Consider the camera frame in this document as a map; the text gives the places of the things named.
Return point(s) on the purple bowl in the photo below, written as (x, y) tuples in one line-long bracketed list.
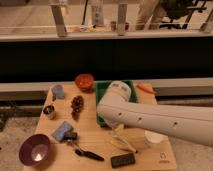
[(35, 150)]

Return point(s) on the green plastic tray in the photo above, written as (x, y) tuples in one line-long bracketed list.
[(100, 90)]

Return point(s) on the orange carrot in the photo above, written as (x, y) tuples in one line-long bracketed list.
[(144, 88)]

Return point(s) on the blue sponge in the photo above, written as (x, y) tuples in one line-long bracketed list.
[(59, 133)]

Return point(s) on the orange bowl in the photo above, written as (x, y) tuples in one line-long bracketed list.
[(84, 82)]

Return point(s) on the yellow banana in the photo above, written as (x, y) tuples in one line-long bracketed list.
[(119, 141)]

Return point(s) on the black office chair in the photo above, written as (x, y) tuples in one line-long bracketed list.
[(175, 9)]

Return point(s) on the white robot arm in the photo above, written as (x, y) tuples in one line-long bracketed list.
[(189, 123)]

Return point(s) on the black rectangular eraser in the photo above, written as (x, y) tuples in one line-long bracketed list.
[(122, 160)]

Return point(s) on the bunch of dark grapes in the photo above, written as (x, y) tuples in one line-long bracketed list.
[(77, 105)]

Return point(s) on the black handled brush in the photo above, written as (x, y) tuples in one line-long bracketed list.
[(71, 137)]

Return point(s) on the wooden board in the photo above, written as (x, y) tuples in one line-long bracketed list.
[(150, 157)]

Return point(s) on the small metal cup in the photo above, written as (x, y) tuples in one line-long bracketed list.
[(49, 112)]

